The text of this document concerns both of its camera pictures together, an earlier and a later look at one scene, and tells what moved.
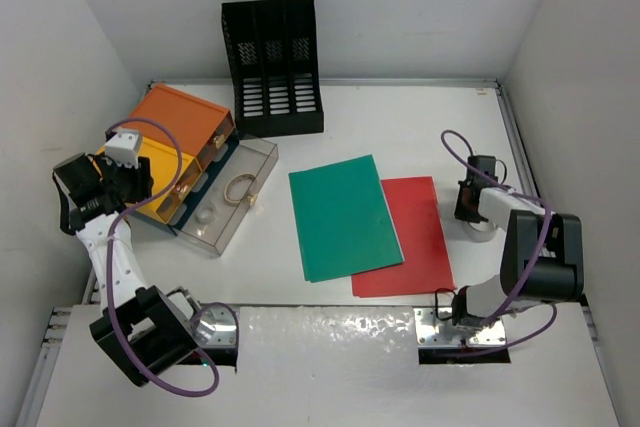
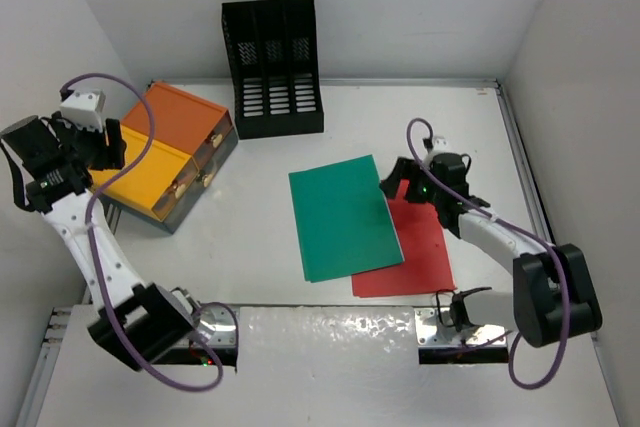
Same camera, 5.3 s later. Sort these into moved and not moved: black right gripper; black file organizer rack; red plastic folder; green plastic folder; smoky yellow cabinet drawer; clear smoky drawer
Moved: clear smoky drawer; black right gripper
Not moved: black file organizer rack; smoky yellow cabinet drawer; red plastic folder; green plastic folder
